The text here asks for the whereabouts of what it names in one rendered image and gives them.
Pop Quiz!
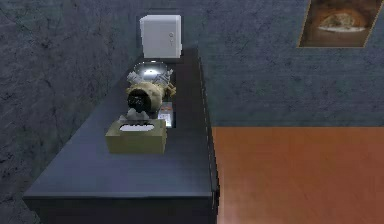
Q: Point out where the silver round bowl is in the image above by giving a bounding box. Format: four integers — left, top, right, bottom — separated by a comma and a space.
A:
133, 60, 168, 81

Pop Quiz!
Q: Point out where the small white orange card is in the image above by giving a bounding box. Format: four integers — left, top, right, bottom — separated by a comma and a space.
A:
157, 101, 174, 128

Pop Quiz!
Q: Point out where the olive tissue box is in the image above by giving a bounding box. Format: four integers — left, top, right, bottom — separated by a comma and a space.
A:
104, 114, 168, 155

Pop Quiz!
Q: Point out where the white box appliance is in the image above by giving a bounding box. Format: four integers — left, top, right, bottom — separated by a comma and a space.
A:
138, 13, 184, 60

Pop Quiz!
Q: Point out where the dark grey long cabinet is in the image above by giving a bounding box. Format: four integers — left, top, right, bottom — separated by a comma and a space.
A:
22, 46, 221, 224

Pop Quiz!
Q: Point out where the framed brown wall picture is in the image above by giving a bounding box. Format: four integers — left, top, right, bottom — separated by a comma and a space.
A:
296, 0, 384, 49

